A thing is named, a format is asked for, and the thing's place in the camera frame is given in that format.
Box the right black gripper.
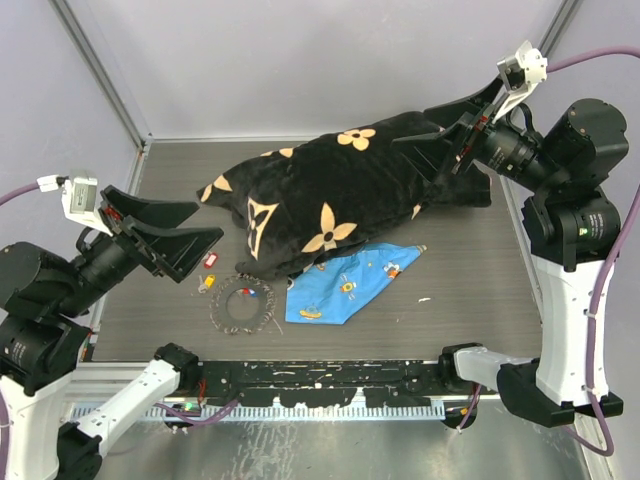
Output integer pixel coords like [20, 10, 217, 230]
[391, 71, 563, 193]

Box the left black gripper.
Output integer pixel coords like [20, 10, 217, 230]
[56, 181, 227, 312]

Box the yellow key tag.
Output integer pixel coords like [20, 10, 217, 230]
[197, 274, 216, 294]

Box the large metal keyring with rings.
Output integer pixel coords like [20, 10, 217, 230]
[210, 275, 276, 335]

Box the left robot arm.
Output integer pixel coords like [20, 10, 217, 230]
[1, 177, 223, 479]

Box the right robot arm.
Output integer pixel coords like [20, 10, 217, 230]
[393, 80, 629, 428]

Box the black floral plush pillow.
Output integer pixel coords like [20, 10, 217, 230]
[197, 111, 491, 280]

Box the blue cartoon print cloth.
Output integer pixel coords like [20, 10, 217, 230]
[284, 243, 427, 325]

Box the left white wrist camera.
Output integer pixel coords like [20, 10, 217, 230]
[61, 170, 112, 236]

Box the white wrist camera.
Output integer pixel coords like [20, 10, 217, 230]
[61, 170, 112, 236]
[491, 41, 548, 123]

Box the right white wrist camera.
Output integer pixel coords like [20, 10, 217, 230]
[491, 41, 548, 123]

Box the white slotted cable duct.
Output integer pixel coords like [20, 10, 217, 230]
[70, 401, 446, 422]

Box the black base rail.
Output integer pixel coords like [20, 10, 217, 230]
[164, 355, 501, 407]

